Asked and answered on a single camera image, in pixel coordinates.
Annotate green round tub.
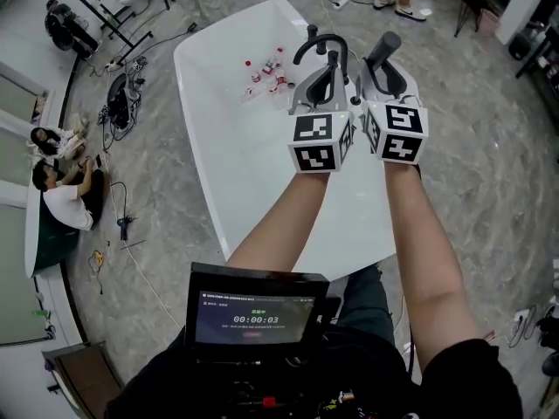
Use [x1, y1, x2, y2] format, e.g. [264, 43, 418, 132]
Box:
[23, 184, 82, 279]

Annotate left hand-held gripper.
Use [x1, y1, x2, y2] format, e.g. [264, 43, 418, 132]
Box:
[286, 51, 357, 175]

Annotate black chair legs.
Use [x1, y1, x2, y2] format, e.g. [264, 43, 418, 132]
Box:
[452, 0, 482, 38]

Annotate dark grey handheld shower head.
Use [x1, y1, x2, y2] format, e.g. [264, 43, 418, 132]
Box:
[365, 31, 403, 67]

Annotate black bin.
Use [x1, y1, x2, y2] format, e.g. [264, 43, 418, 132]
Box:
[507, 32, 533, 61]

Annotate black chest monitor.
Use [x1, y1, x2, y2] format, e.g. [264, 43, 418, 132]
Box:
[184, 261, 331, 365]

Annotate black table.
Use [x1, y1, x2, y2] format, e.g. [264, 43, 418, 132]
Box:
[514, 0, 559, 104]

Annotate pile of red label bottles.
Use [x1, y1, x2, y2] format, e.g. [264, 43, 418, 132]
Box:
[242, 46, 299, 102]

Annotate black curved bathtub faucet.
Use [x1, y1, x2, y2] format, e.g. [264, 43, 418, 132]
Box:
[292, 34, 349, 85]

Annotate black round device with cables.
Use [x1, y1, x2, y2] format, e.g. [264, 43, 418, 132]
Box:
[96, 72, 143, 141]

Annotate person's dark trousers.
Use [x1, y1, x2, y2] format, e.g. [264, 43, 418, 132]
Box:
[335, 263, 397, 336]

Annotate person's right forearm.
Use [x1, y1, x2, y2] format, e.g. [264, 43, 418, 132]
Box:
[383, 161, 491, 384]

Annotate person's left forearm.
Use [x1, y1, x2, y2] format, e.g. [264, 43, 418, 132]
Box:
[225, 170, 332, 275]

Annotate black metal stand frame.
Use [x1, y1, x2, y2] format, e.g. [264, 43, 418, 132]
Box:
[53, 0, 155, 51]

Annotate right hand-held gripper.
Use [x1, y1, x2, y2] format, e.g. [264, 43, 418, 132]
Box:
[355, 57, 430, 166]

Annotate black power drill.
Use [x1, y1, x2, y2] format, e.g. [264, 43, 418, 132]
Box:
[115, 215, 137, 241]

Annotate person's black shirt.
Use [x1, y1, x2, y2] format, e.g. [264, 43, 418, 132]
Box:
[104, 320, 524, 419]

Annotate pink bin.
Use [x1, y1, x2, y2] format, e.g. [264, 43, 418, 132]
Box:
[477, 8, 501, 39]

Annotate white floor cable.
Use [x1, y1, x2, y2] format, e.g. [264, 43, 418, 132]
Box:
[103, 148, 185, 330]

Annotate brown wooden cabinet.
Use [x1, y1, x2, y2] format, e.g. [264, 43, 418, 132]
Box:
[40, 341, 127, 419]

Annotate white bathtub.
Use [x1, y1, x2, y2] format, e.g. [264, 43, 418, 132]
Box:
[173, 0, 421, 282]

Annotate black chest camera rig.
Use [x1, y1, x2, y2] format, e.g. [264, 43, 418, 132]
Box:
[195, 355, 309, 419]

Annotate yellow tool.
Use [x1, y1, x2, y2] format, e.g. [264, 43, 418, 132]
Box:
[88, 250, 107, 275]

